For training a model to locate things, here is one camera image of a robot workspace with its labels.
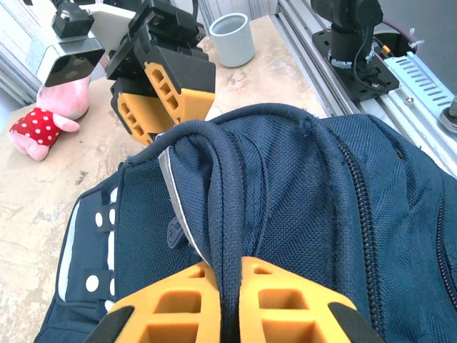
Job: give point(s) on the grey cup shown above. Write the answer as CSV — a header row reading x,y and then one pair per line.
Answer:
x,y
232,43

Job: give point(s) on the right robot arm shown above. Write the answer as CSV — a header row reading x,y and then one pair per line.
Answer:
x,y
342,21

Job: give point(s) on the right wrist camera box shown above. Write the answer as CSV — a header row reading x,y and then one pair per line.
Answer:
x,y
71,60

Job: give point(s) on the navy blue backpack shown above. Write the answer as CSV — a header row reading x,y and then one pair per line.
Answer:
x,y
303,214

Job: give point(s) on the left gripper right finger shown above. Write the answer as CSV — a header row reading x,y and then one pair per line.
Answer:
x,y
285,314

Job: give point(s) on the pink plush toy red dress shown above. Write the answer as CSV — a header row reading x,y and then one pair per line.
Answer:
x,y
35,125

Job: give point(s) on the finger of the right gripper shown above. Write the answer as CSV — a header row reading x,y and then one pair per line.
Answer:
x,y
189,78
143,114

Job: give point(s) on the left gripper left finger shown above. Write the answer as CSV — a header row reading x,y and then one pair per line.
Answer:
x,y
171,314

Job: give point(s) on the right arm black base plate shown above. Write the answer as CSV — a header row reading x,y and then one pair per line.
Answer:
x,y
371,78

